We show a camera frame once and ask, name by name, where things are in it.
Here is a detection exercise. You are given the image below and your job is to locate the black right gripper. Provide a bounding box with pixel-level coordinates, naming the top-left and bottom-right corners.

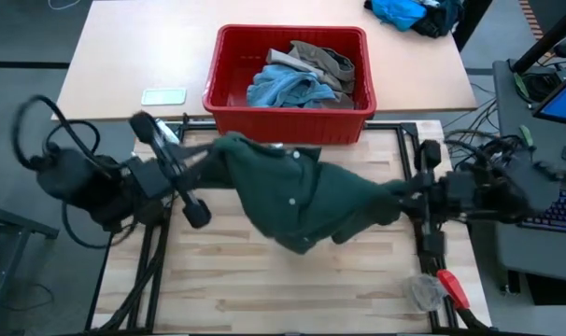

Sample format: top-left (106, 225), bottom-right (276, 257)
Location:
top-left (397, 139), bottom-right (475, 256)

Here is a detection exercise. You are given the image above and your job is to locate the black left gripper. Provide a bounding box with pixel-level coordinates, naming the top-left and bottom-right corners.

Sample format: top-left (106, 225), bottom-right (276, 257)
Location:
top-left (126, 110), bottom-right (218, 230)

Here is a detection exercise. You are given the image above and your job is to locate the dark green button shirt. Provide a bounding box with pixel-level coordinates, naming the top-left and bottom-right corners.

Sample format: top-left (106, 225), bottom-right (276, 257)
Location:
top-left (196, 132), bottom-right (408, 256)

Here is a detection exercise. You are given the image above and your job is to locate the light blue shirt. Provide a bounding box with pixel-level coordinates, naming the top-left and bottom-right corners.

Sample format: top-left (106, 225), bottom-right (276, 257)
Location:
top-left (246, 63), bottom-right (338, 109)

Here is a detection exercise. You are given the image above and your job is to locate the red plastic laundry bin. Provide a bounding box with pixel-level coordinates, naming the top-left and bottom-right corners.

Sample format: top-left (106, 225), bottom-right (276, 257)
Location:
top-left (202, 23), bottom-right (377, 146)

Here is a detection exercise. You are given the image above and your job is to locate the crumpled clear plastic bag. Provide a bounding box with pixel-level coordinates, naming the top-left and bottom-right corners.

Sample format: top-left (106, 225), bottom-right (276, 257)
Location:
top-left (403, 273), bottom-right (448, 313)

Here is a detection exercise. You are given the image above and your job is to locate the beige wooden table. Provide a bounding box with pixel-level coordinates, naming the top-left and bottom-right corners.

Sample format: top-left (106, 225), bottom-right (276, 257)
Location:
top-left (51, 0), bottom-right (479, 122)

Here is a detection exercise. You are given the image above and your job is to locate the green leaf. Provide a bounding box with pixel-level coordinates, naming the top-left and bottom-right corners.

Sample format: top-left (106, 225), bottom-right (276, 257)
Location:
top-left (519, 123), bottom-right (535, 149)
top-left (513, 72), bottom-right (531, 102)

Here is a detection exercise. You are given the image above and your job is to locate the grey desk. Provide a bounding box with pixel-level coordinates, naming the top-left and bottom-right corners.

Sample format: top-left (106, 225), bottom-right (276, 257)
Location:
top-left (489, 165), bottom-right (566, 285)
top-left (491, 59), bottom-right (566, 178)

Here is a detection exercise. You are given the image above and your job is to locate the black backlit keyboard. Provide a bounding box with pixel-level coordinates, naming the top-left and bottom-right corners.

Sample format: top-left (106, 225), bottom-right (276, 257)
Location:
top-left (518, 186), bottom-right (566, 234)

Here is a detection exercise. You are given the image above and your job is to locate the beige khaki garment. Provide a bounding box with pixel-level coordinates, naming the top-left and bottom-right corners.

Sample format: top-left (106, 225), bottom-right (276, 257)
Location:
top-left (265, 39), bottom-right (357, 111)

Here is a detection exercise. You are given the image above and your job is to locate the dark navy garment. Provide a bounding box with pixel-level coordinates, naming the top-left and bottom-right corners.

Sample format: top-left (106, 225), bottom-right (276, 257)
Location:
top-left (411, 0), bottom-right (466, 39)

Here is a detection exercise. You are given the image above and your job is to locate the monitor with blue screen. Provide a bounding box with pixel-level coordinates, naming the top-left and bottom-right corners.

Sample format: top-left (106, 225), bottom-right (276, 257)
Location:
top-left (532, 64), bottom-right (566, 128)

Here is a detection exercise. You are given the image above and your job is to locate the bright blue garment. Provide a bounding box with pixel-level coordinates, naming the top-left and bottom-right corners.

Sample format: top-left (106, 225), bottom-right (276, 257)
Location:
top-left (364, 0), bottom-right (428, 33)

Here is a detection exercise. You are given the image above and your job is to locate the grey metal stand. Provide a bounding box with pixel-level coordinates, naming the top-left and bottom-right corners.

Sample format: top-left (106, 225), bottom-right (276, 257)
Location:
top-left (0, 189), bottom-right (61, 328)

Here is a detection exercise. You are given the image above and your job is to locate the black monitor pole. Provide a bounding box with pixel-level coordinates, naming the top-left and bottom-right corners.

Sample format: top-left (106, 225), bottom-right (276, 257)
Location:
top-left (510, 2), bottom-right (566, 75)

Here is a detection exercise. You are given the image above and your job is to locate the orange striped panel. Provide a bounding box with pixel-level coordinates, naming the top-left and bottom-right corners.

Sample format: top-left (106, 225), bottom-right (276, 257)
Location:
top-left (518, 0), bottom-right (545, 41)

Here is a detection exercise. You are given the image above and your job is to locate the black aluminium table frame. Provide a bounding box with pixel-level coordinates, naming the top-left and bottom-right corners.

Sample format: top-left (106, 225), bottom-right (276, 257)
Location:
top-left (84, 114), bottom-right (497, 335)

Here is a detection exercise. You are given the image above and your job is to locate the red-handled clamp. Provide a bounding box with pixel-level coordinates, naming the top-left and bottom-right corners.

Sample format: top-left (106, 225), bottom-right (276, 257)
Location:
top-left (435, 269), bottom-right (494, 333)

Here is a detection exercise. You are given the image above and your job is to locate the floor cable bundle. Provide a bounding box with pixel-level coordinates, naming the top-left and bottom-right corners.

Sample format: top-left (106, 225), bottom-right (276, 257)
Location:
top-left (444, 95), bottom-right (503, 141)

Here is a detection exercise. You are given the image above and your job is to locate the black coiled cable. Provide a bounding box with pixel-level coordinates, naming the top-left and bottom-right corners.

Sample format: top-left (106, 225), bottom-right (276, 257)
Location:
top-left (520, 69), bottom-right (558, 103)

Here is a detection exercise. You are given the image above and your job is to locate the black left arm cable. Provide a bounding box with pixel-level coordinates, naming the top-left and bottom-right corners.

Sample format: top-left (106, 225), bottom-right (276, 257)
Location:
top-left (10, 94), bottom-right (139, 251)

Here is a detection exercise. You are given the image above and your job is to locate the white floor cable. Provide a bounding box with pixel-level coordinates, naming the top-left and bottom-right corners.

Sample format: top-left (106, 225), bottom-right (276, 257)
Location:
top-left (47, 0), bottom-right (82, 11)

